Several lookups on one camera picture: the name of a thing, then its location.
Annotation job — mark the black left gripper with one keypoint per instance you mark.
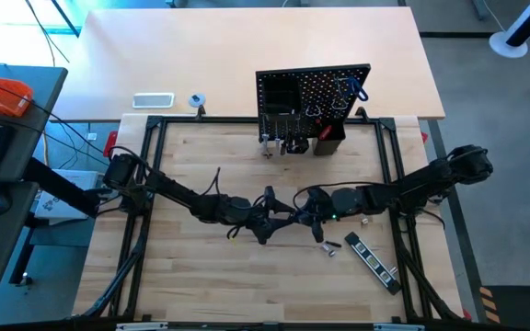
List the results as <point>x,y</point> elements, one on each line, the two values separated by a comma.
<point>258,218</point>

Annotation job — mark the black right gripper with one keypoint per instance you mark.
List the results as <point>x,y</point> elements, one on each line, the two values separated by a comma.
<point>321,213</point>

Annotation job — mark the black spirit level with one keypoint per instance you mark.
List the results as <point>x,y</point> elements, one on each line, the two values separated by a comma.
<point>372,262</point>

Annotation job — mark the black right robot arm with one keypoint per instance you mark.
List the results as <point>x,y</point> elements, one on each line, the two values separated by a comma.
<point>412,188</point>

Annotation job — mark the black metal peg board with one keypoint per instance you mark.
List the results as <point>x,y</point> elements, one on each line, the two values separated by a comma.
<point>320,92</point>

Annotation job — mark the black tool holder cup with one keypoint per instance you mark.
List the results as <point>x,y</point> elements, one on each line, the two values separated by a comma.
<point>329,144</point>

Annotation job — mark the chrome plier holder hook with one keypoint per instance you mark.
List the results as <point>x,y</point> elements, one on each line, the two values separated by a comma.
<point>313,112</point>

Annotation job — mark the black storage bin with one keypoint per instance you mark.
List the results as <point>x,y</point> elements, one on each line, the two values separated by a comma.
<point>281,96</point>

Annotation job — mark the red plastic part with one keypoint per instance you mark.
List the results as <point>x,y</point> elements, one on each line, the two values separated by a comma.
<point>110,143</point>
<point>424,137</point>

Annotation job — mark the grey round disc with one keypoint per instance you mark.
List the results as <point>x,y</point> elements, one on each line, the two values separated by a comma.
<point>196,100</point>

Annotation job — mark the white smartphone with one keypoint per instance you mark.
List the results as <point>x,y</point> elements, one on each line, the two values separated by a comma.
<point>153,100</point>

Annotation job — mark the light wooden table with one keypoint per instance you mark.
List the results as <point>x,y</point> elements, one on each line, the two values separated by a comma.
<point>200,50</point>

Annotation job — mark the yellow black hazard tape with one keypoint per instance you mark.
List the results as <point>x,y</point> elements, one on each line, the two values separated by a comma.
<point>489,303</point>

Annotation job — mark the white paper sheet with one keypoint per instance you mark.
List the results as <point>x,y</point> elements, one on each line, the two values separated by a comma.
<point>76,177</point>

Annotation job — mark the black slanted support beam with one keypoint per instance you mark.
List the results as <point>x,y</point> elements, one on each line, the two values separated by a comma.
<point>58,184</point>

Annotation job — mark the white floor stand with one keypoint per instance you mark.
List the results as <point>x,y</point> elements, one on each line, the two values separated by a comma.
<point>506,46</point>

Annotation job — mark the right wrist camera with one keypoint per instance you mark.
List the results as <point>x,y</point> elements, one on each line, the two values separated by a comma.
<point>315,197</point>

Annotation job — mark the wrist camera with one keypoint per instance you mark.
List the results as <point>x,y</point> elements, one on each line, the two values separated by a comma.
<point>269,195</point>
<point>315,197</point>

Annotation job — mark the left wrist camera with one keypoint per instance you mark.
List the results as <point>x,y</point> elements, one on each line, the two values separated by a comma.
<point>269,195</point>

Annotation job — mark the black aluminium table frame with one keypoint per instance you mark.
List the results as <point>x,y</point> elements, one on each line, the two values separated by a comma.
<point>269,120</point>

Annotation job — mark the white bracket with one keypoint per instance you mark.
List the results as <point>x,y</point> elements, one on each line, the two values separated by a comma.
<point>141,327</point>
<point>398,327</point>

